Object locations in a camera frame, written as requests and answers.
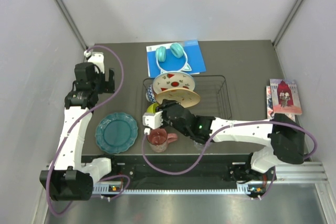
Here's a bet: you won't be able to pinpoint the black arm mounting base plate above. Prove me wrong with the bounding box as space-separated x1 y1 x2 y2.
88 155 276 183

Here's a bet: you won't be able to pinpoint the teal cat ear headphones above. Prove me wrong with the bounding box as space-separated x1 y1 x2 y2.
155 42 192 74

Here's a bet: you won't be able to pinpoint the lime green bowl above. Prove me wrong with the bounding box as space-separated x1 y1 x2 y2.
146 102 159 114

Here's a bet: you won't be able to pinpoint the pink glass mug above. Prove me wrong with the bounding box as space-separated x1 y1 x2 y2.
147 129 178 153

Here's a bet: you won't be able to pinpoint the teal scalloped plate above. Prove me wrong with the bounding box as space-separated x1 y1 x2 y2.
95 113 138 154

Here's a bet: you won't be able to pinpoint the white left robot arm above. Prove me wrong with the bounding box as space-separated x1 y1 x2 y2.
39 52 119 201

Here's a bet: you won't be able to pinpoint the black wire dish rack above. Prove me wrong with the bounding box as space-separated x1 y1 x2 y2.
143 75 232 119

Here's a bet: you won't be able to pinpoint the grey slotted cable duct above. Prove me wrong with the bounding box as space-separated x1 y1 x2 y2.
91 183 266 195

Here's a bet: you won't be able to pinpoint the blue folder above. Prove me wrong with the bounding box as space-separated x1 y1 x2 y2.
146 40 206 78

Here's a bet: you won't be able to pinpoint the patterned blue red bowl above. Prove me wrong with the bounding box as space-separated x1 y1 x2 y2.
145 84 156 103

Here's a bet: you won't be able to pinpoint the orange floral plate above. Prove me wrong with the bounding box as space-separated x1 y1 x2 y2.
156 88 201 108

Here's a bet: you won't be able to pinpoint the illustrated red castle book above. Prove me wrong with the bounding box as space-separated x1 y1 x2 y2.
270 79 302 115

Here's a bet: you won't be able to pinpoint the white watermelon pattern plate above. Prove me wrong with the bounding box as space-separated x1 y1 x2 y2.
152 71 195 94

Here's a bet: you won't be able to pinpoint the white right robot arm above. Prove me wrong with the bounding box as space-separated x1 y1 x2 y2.
142 100 306 180

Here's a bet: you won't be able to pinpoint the clear drinking glass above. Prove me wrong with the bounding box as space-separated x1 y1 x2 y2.
194 141 204 148

